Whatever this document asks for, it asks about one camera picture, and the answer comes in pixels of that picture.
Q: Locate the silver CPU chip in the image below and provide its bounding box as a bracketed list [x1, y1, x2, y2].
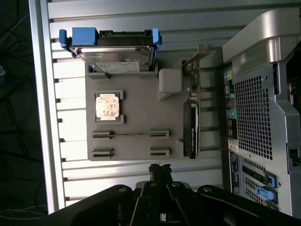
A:
[95, 93, 121, 122]

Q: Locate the hard disk in blue carrier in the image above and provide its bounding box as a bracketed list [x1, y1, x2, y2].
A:
[58, 27, 163, 74]

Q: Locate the grey parts rack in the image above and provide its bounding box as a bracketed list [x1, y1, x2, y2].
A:
[86, 58, 192, 162]

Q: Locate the open grey PC case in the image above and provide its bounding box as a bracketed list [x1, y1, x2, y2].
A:
[213, 13, 301, 217]

